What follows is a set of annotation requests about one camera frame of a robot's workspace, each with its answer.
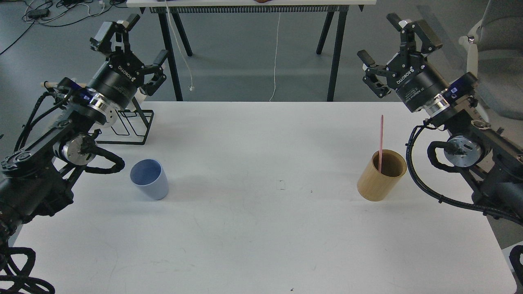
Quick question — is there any black wire cup rack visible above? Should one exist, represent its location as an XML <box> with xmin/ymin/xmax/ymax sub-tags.
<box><xmin>41</xmin><ymin>81</ymin><xmax>155</xmax><ymax>146</ymax></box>

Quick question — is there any white background table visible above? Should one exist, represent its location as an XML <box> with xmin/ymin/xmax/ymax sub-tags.
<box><xmin>126</xmin><ymin>0</ymin><xmax>377</xmax><ymax>102</ymax></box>

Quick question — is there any bamboo cylinder holder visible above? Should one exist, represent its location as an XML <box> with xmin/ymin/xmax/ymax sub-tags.
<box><xmin>357</xmin><ymin>149</ymin><xmax>407</xmax><ymax>202</ymax></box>

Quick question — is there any white hanging cable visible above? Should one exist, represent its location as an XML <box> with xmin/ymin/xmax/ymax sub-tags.
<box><xmin>269</xmin><ymin>12</ymin><xmax>282</xmax><ymax>102</ymax></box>

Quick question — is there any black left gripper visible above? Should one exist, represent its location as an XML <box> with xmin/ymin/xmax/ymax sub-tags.
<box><xmin>87</xmin><ymin>14</ymin><xmax>169</xmax><ymax>110</ymax></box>

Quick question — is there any pink chopstick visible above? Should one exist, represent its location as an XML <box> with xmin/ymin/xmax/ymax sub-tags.
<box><xmin>378</xmin><ymin>115</ymin><xmax>384</xmax><ymax>173</ymax></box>

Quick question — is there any blue cup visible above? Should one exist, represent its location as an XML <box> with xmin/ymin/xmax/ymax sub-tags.
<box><xmin>130</xmin><ymin>159</ymin><xmax>169</xmax><ymax>200</ymax></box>

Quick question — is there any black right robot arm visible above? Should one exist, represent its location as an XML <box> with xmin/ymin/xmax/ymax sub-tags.
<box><xmin>357</xmin><ymin>13</ymin><xmax>523</xmax><ymax>225</ymax></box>

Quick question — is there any grey office chair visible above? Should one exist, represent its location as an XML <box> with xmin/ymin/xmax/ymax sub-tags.
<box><xmin>459</xmin><ymin>0</ymin><xmax>523</xmax><ymax>120</ymax></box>

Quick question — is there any floor cables and adapter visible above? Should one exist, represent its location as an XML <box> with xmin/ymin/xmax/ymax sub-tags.
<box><xmin>0</xmin><ymin>0</ymin><xmax>128</xmax><ymax>56</ymax></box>

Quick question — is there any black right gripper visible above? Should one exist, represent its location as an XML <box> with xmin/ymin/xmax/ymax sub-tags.
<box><xmin>357</xmin><ymin>13</ymin><xmax>449</xmax><ymax>112</ymax></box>

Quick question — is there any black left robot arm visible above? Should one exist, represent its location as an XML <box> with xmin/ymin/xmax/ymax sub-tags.
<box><xmin>0</xmin><ymin>14</ymin><xmax>168</xmax><ymax>294</ymax></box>

